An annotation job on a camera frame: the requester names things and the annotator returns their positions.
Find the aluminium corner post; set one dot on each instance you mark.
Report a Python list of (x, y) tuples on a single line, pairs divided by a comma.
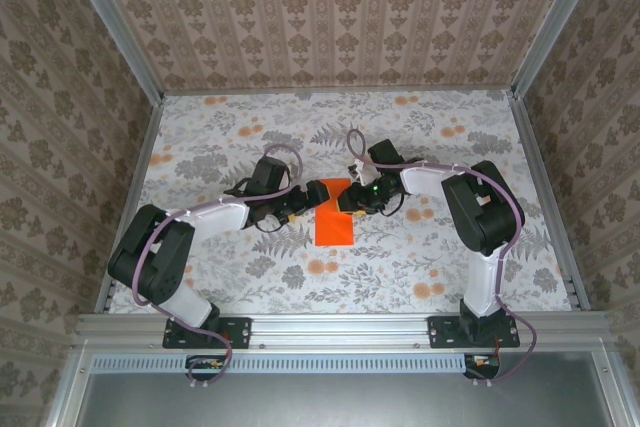
[(114, 22), (556, 22)]

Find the right aluminium corner post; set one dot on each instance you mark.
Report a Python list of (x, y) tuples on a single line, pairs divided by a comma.
[(556, 22)]

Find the aluminium back edge strip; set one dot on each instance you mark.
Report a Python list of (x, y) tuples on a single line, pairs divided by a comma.
[(340, 91)]

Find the floral patterned table cover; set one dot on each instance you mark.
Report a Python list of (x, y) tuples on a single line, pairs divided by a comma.
[(400, 267)]

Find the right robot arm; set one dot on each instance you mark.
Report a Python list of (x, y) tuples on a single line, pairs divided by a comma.
[(480, 212)]

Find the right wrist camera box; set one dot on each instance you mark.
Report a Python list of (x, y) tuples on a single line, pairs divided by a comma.
[(387, 152)]

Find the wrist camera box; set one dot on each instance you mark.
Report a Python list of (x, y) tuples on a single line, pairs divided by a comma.
[(387, 152), (269, 173)]

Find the left aluminium side rail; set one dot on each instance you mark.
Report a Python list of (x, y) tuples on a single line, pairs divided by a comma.
[(144, 152)]

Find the right aluminium side rail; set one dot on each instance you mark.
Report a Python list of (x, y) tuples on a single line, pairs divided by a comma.
[(533, 152)]

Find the grey metal panel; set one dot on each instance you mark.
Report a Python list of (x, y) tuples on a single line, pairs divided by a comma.
[(350, 404)]

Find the right white camera bracket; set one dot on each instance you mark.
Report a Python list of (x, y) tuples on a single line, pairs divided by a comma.
[(358, 167)]

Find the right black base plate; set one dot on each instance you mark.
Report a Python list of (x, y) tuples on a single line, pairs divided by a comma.
[(436, 334)]

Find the aluminium side rail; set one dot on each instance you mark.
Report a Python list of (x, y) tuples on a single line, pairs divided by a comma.
[(533, 152), (144, 152)]

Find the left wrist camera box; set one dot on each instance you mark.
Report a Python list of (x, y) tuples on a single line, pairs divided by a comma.
[(269, 173)]

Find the aluminium front rail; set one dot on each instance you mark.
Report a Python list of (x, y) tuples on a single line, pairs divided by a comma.
[(340, 327)]

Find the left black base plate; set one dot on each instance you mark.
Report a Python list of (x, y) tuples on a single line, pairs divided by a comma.
[(240, 333)]

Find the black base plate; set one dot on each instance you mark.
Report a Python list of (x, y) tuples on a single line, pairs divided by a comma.
[(436, 334), (240, 333)]

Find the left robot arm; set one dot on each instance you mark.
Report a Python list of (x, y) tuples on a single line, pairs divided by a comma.
[(167, 272)]

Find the left aluminium corner post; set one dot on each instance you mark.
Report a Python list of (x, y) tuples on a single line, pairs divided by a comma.
[(114, 22)]

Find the orange paper sheet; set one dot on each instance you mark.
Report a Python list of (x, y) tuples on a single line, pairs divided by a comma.
[(332, 229)]

